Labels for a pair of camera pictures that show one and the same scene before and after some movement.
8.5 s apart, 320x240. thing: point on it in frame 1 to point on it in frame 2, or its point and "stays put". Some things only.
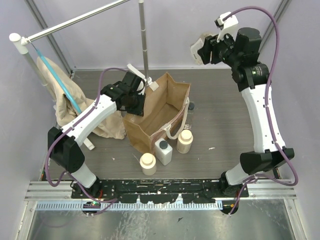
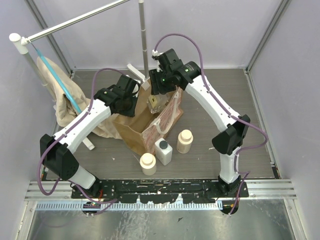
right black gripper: (211, 44) to (156, 86)
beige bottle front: (147, 163) stays put
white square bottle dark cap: (163, 151) stays put
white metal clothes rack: (20, 43) stays put
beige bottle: (185, 139) stays put
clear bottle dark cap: (191, 107) to (158, 102)
